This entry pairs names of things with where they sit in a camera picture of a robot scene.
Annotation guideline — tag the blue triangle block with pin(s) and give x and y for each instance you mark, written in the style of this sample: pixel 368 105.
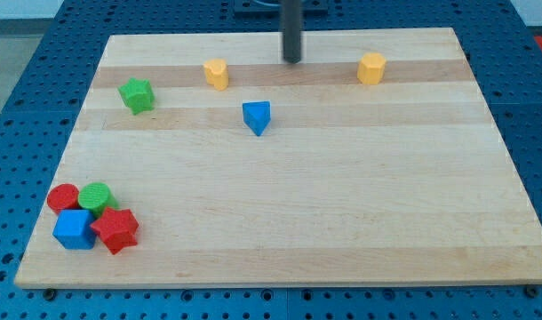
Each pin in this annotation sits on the blue triangle block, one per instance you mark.
pixel 257 115

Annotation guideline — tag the yellow hexagon block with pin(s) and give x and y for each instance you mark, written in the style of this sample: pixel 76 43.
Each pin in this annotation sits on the yellow hexagon block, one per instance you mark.
pixel 371 68

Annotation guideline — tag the wooden board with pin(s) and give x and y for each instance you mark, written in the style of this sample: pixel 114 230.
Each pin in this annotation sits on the wooden board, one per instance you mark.
pixel 402 183

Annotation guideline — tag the yellow heart block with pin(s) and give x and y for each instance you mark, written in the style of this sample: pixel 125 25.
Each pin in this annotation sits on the yellow heart block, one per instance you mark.
pixel 216 73

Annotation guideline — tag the green star block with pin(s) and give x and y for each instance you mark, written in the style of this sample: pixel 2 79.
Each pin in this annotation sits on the green star block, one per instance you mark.
pixel 137 95

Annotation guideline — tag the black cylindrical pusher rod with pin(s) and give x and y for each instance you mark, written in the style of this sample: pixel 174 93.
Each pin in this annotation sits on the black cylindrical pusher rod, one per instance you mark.
pixel 291 27

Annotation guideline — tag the red star block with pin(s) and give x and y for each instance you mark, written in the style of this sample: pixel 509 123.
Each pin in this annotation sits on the red star block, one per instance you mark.
pixel 116 229

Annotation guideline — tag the green cylinder block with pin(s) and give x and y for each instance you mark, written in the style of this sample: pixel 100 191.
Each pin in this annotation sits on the green cylinder block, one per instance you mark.
pixel 96 197

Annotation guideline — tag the blue cube block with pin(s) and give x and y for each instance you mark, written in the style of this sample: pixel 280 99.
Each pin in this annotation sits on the blue cube block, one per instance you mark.
pixel 73 229

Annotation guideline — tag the red cylinder block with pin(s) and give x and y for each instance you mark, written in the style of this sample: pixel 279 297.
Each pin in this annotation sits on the red cylinder block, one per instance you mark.
pixel 63 197

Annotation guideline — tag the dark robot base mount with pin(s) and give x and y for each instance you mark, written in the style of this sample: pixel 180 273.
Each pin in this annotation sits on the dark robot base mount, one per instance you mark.
pixel 272 7

